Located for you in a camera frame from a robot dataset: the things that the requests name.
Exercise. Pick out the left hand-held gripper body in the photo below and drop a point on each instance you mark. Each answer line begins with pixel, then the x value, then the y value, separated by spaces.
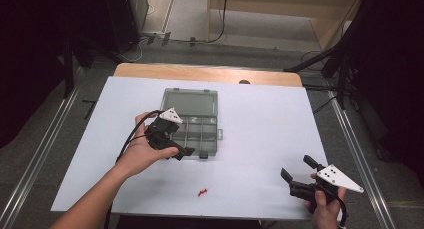
pixel 160 135

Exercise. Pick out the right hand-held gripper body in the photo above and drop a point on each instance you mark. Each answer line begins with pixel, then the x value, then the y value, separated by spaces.
pixel 333 179

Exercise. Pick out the small red plastic part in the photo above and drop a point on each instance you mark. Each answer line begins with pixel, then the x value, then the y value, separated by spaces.
pixel 202 192

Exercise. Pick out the transparent grey compartment box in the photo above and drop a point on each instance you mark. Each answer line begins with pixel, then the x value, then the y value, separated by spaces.
pixel 200 102

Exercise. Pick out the person's left hand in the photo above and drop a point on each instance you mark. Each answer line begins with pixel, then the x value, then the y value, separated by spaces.
pixel 140 155

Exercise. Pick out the person's right hand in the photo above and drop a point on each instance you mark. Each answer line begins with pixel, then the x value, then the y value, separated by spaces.
pixel 326 215

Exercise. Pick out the wooden table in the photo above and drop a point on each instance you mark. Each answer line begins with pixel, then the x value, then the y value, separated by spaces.
pixel 200 75

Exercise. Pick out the power strip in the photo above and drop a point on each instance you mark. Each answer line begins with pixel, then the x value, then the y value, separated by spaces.
pixel 156 37

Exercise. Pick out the black upright stand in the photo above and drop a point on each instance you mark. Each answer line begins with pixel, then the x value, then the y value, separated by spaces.
pixel 68 72

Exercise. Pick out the black tripod stand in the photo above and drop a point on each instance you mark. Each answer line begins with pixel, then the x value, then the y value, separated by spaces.
pixel 333 52

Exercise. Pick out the dark computer cabinet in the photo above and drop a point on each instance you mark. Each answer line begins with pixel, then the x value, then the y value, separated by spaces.
pixel 123 15

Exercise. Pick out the light wooden cabinet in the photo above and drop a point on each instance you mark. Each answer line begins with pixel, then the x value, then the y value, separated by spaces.
pixel 266 2

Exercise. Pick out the metal floor rail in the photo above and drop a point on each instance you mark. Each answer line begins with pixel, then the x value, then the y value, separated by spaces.
pixel 36 155
pixel 360 155

